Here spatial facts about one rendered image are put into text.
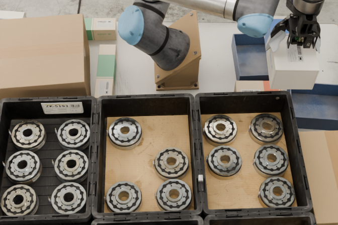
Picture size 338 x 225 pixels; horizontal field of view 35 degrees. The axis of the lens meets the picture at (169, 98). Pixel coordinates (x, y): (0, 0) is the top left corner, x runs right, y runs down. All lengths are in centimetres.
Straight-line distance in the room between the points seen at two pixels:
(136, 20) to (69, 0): 156
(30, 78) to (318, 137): 93
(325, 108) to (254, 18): 79
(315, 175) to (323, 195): 6
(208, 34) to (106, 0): 123
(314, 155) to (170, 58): 57
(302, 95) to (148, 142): 62
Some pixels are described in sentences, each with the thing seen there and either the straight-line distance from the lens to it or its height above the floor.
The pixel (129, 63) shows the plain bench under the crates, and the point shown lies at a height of 70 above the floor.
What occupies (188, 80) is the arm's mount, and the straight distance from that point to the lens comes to 193.
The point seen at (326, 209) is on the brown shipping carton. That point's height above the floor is 86.
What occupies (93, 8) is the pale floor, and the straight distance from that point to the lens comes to 323.
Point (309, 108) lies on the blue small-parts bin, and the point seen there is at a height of 70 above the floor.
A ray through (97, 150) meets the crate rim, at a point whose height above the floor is 92.
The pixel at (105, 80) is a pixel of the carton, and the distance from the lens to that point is 194.
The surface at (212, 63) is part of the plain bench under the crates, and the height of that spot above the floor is 70.
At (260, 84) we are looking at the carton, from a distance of 192.
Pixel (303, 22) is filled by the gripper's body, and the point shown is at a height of 129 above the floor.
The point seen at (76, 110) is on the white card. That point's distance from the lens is 174.
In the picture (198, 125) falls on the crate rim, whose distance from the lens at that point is 162.
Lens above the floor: 231
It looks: 56 degrees down
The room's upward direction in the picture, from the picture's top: straight up
